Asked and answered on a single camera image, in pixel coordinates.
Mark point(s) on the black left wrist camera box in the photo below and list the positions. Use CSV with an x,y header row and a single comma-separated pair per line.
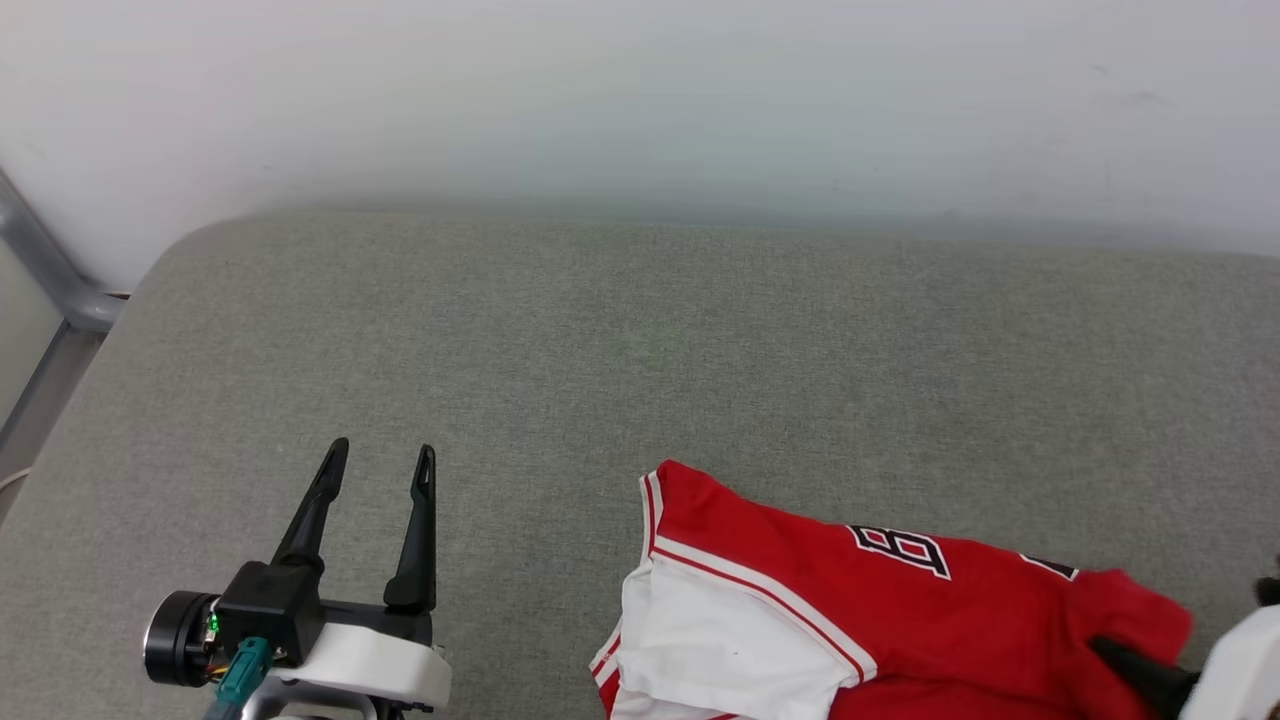
x,y
270,605

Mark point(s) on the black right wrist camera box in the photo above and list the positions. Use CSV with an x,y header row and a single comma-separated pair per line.
x,y
1270,590

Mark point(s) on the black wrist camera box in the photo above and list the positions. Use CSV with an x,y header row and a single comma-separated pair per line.
x,y
270,605
1270,590

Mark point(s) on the grey metal tube frame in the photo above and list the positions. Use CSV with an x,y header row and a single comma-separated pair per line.
x,y
45,280

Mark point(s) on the teal left camera plug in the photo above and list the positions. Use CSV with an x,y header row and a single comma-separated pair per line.
x,y
240,675

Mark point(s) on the black round left wrist motor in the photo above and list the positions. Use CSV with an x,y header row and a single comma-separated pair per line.
x,y
175,640

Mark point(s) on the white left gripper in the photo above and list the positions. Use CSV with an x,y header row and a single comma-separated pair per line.
x,y
380,665

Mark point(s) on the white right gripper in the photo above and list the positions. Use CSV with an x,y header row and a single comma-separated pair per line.
x,y
1245,670

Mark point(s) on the red white baseball jersey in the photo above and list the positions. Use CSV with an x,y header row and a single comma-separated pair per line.
x,y
950,620

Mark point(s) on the grey fabric sofa seat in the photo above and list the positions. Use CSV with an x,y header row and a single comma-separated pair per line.
x,y
600,380

